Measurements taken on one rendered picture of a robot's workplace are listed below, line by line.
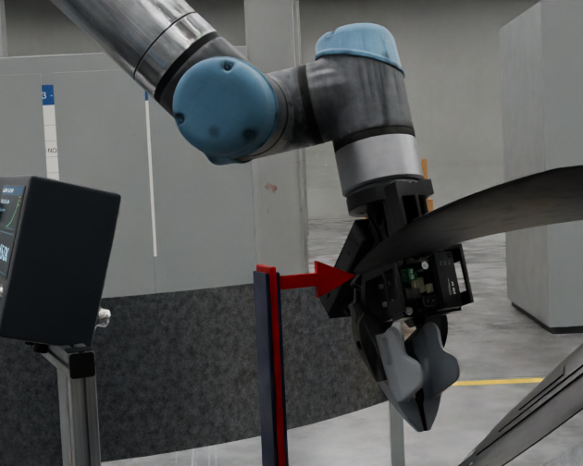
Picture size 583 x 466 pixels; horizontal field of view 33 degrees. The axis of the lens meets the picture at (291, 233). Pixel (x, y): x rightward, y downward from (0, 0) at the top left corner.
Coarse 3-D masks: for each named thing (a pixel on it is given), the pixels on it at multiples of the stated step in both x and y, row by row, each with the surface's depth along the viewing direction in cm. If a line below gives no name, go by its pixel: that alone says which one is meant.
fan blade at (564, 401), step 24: (576, 360) 88; (552, 384) 88; (576, 384) 84; (528, 408) 88; (552, 408) 84; (576, 408) 81; (504, 432) 88; (528, 432) 83; (480, 456) 87; (504, 456) 83
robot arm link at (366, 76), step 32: (352, 32) 87; (384, 32) 88; (320, 64) 88; (352, 64) 87; (384, 64) 87; (320, 96) 87; (352, 96) 86; (384, 96) 86; (320, 128) 88; (352, 128) 86; (384, 128) 85
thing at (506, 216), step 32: (480, 192) 58; (512, 192) 58; (544, 192) 58; (576, 192) 58; (416, 224) 63; (448, 224) 64; (480, 224) 67; (512, 224) 69; (544, 224) 73; (384, 256) 70
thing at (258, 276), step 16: (256, 272) 62; (256, 288) 62; (256, 304) 62; (256, 320) 62; (256, 336) 63; (272, 352) 61; (272, 368) 61; (272, 384) 61; (272, 400) 61; (272, 416) 61; (272, 432) 61; (272, 448) 61; (272, 464) 62
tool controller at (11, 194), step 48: (0, 192) 130; (48, 192) 112; (96, 192) 114; (0, 240) 121; (48, 240) 112; (96, 240) 115; (48, 288) 113; (96, 288) 115; (0, 336) 111; (48, 336) 113
